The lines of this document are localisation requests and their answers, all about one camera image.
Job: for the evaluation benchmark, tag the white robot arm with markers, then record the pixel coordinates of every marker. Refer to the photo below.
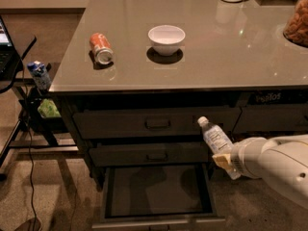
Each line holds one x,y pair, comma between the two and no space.
282,162

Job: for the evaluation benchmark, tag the top right drawer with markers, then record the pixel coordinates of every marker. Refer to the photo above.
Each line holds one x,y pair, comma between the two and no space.
273,118

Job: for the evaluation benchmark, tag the top left drawer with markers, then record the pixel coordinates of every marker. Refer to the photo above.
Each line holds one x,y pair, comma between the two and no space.
109,124

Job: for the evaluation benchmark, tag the open bottom drawer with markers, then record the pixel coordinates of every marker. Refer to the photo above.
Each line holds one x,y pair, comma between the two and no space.
158,198

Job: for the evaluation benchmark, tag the black side table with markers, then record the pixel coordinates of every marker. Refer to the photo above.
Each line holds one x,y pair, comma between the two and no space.
19,109

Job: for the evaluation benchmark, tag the orange soda can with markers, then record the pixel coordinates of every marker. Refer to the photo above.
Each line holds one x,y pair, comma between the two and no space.
101,49

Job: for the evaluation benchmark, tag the jar of snacks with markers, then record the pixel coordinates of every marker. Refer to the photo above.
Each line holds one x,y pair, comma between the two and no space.
296,29

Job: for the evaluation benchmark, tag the clear plastic water bottle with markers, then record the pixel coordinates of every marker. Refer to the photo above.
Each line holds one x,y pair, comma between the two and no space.
217,141

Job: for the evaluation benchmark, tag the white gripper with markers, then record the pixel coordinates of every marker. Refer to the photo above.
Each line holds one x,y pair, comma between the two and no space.
244,158

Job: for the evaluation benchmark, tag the black laptop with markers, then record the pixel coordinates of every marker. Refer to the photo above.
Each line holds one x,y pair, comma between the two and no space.
7,50

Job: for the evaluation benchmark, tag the middle left drawer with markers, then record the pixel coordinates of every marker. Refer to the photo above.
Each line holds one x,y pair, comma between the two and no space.
149,153

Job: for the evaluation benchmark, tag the white bowl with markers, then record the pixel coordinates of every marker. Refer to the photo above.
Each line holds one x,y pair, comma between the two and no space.
166,39

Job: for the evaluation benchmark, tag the green snack bag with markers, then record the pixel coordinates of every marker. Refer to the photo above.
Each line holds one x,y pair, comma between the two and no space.
48,109

